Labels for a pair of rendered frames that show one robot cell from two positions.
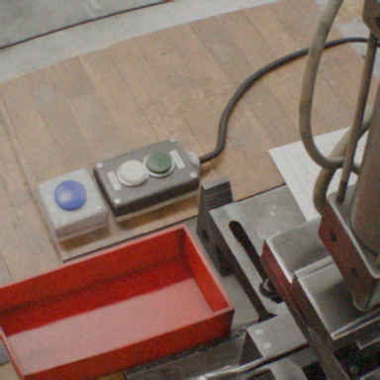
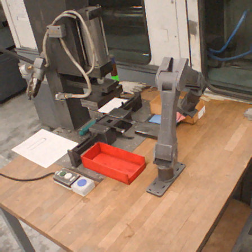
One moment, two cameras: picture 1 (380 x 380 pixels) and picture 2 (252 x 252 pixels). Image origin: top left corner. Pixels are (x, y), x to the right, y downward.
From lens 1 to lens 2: 1.40 m
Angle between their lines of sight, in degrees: 74
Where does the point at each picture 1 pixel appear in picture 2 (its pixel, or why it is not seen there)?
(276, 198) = (59, 162)
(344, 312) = (111, 81)
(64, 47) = not seen: outside the picture
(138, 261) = (92, 166)
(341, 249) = (106, 69)
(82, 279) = (104, 170)
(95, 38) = not seen: outside the picture
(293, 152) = (44, 164)
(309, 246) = (95, 98)
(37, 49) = not seen: outside the picture
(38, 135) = (61, 208)
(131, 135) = (52, 190)
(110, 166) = (68, 181)
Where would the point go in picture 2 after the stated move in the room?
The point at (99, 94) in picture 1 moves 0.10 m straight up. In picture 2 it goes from (40, 204) to (31, 185)
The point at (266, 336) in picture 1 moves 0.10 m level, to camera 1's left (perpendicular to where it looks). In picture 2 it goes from (104, 129) to (112, 140)
